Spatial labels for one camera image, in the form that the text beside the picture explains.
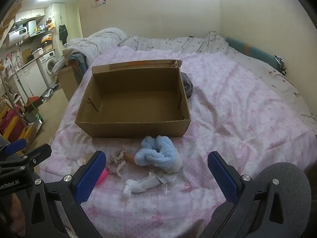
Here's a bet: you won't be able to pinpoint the white kitchen counter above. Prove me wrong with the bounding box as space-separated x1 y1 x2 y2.
5 52 55 100

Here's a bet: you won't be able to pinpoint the pink round plastic cup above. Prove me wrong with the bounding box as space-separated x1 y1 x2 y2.
96 168 109 184

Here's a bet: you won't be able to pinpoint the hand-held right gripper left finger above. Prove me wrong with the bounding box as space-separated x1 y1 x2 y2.
23 151 107 238

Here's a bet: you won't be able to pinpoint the light blue fluffy sock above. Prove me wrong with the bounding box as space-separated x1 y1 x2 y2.
134 135 184 174

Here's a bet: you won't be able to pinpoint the white wall cabinets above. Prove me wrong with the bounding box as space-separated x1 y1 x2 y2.
15 8 45 23

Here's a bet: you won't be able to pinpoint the beige lace scrunchie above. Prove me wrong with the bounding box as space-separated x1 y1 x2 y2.
106 146 128 178

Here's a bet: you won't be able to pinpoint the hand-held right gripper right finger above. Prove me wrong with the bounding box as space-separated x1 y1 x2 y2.
207 151 293 238

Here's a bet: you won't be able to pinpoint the pink bow printed bedsheet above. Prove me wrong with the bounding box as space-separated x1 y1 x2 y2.
40 47 317 238

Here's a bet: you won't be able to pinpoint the red plastic crate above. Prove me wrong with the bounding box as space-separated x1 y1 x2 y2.
0 104 30 139

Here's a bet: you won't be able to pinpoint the white cylindrical appliance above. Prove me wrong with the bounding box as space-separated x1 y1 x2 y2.
26 20 37 36

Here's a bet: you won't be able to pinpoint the teal pillow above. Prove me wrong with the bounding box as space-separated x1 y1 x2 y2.
225 37 288 76

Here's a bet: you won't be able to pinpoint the large cardboard carton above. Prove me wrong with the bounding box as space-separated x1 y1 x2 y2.
58 64 83 102

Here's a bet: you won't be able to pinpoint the dark grey cap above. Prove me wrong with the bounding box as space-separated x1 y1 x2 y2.
181 72 194 99

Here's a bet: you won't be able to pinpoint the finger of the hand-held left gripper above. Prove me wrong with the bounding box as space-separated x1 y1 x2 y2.
15 143 52 169
0 138 27 158

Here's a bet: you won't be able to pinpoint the brown cardboard box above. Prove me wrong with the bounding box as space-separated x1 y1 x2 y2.
75 59 192 138

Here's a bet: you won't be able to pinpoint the white water heater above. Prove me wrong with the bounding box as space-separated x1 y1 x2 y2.
5 28 29 48

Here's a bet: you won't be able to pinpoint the white washing machine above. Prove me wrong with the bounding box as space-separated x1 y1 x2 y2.
37 51 59 85

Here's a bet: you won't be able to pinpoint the person's left hand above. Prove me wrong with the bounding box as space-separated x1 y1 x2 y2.
10 193 26 236

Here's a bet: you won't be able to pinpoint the white sock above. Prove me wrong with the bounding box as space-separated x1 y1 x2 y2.
122 172 161 198

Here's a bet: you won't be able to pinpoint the tall white cabinet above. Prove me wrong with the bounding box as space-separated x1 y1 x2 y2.
52 3 68 45

